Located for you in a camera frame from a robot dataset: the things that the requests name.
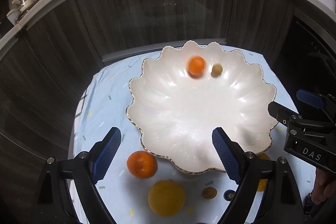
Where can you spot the white scalloped bowl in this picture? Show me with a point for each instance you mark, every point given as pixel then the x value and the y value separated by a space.
pixel 183 113

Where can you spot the small brown longan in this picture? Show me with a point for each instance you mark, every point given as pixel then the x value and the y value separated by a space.
pixel 209 192
pixel 216 70

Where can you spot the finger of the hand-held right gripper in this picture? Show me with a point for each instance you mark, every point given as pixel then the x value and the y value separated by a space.
pixel 309 99
pixel 282 111

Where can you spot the yellow lemon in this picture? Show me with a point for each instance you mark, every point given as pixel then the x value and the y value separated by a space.
pixel 166 197

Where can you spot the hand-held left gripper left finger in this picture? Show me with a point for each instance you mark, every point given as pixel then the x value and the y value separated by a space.
pixel 107 155

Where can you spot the dark wood cabinet door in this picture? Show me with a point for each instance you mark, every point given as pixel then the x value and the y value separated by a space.
pixel 60 56
pixel 15 87
pixel 257 16
pixel 157 11

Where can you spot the yellow mango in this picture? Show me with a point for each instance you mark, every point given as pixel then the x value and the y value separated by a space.
pixel 262 185

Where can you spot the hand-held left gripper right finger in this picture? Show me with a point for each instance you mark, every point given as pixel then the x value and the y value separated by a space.
pixel 225 155

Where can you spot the person's right hand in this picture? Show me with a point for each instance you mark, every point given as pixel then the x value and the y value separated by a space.
pixel 324 187

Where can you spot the orange tangerine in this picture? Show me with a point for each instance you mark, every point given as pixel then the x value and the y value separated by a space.
pixel 196 65
pixel 141 164

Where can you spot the black built-in oven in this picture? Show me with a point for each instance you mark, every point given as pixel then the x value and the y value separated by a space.
pixel 309 56

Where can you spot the light blue printed cloth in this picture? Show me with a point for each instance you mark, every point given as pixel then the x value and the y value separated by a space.
pixel 110 98

